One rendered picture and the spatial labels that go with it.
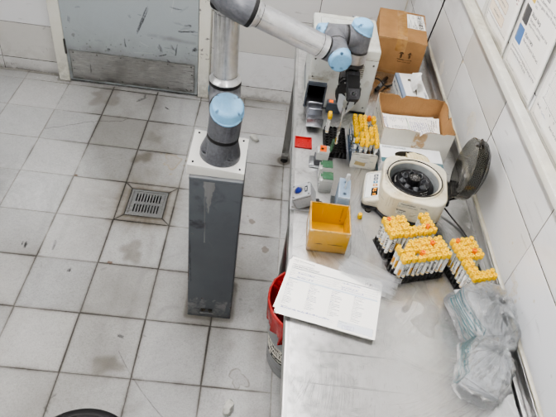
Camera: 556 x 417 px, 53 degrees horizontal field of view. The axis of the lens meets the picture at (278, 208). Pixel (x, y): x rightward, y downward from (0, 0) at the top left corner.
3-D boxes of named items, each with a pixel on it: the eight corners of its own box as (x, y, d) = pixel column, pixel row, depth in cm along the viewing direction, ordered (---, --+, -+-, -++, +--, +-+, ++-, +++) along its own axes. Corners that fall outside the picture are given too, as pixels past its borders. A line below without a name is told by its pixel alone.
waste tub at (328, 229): (305, 221, 193) (310, 200, 186) (344, 226, 193) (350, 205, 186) (304, 250, 183) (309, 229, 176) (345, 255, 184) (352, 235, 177)
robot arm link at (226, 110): (206, 141, 195) (211, 110, 185) (206, 118, 204) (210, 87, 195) (240, 145, 197) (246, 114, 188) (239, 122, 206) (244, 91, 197)
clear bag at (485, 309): (435, 293, 177) (455, 255, 164) (484, 288, 181) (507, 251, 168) (471, 366, 160) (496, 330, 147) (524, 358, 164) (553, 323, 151)
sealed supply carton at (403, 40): (372, 39, 293) (380, 5, 280) (415, 48, 292) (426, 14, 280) (369, 69, 270) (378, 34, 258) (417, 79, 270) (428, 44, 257)
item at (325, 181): (317, 184, 207) (320, 170, 202) (330, 185, 207) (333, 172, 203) (317, 191, 204) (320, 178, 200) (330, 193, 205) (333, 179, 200)
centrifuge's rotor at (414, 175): (390, 173, 208) (395, 158, 203) (430, 182, 207) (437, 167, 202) (387, 200, 197) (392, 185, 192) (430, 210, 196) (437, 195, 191)
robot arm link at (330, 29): (321, 33, 182) (353, 35, 184) (316, 16, 190) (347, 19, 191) (317, 55, 188) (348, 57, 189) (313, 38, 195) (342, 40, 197)
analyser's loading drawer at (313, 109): (306, 98, 243) (308, 88, 240) (321, 99, 244) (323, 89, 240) (305, 126, 229) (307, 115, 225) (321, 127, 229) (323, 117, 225)
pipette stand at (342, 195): (330, 197, 203) (335, 176, 196) (349, 200, 203) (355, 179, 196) (328, 216, 196) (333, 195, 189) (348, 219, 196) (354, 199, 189)
